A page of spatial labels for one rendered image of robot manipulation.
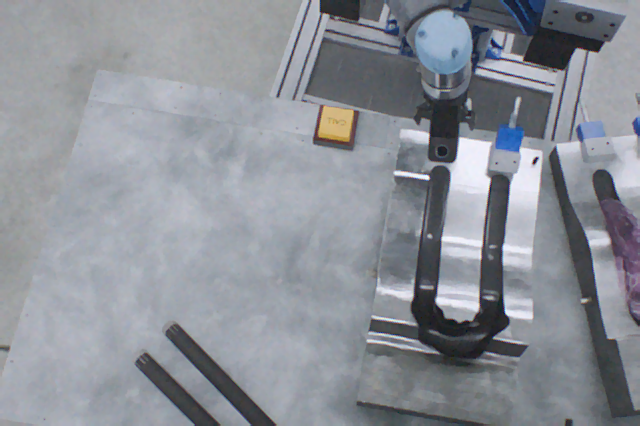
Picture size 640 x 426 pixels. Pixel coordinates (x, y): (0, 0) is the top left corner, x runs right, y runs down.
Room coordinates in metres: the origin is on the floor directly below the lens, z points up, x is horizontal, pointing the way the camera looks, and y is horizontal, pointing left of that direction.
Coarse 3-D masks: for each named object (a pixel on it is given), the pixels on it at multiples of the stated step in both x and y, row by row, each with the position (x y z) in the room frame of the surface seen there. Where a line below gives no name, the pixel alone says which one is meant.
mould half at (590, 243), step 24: (576, 144) 0.65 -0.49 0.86; (624, 144) 0.65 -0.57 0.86; (552, 168) 0.62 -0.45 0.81; (576, 168) 0.60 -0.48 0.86; (600, 168) 0.60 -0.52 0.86; (624, 168) 0.60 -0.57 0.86; (576, 192) 0.55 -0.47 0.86; (624, 192) 0.55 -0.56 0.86; (576, 216) 0.50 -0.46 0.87; (600, 216) 0.50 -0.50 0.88; (576, 240) 0.47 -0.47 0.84; (600, 240) 0.45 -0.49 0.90; (576, 264) 0.43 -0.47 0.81; (600, 264) 0.41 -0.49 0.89; (600, 288) 0.37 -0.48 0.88; (600, 312) 0.33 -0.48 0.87; (624, 312) 0.32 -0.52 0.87; (600, 336) 0.29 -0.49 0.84; (624, 336) 0.28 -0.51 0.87; (600, 360) 0.25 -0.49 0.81; (624, 360) 0.24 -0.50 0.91; (624, 384) 0.20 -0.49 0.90; (624, 408) 0.16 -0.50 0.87
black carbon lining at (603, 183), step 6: (594, 174) 0.59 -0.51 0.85; (600, 174) 0.59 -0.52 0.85; (606, 174) 0.59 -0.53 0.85; (594, 180) 0.58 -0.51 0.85; (600, 180) 0.58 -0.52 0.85; (606, 180) 0.58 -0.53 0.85; (612, 180) 0.58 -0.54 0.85; (594, 186) 0.57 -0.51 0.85; (600, 186) 0.57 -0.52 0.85; (606, 186) 0.57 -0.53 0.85; (612, 186) 0.57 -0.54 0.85; (600, 192) 0.56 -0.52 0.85; (606, 192) 0.56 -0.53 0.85; (612, 192) 0.55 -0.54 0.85; (600, 198) 0.54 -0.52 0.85; (618, 198) 0.54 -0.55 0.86; (630, 312) 0.32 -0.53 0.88; (636, 318) 0.32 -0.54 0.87
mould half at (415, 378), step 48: (480, 144) 0.64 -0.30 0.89; (480, 192) 0.55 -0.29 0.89; (528, 192) 0.54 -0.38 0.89; (384, 240) 0.46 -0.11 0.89; (480, 240) 0.46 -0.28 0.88; (528, 240) 0.45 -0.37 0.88; (384, 288) 0.36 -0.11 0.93; (528, 288) 0.36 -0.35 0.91; (384, 336) 0.29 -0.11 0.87; (528, 336) 0.27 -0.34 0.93; (384, 384) 0.21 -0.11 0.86; (432, 384) 0.21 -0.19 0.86; (480, 384) 0.21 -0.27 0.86
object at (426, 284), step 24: (432, 168) 0.59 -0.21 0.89; (432, 192) 0.55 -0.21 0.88; (504, 192) 0.55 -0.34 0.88; (432, 216) 0.50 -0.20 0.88; (504, 216) 0.50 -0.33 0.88; (432, 240) 0.46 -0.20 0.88; (504, 240) 0.46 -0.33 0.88; (432, 264) 0.41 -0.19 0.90; (432, 288) 0.36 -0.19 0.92; (480, 288) 0.36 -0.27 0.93; (432, 312) 0.32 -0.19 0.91; (480, 312) 0.31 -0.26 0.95; (504, 312) 0.31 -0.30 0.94; (432, 336) 0.29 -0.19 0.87; (456, 336) 0.29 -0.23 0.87; (480, 336) 0.29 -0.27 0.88
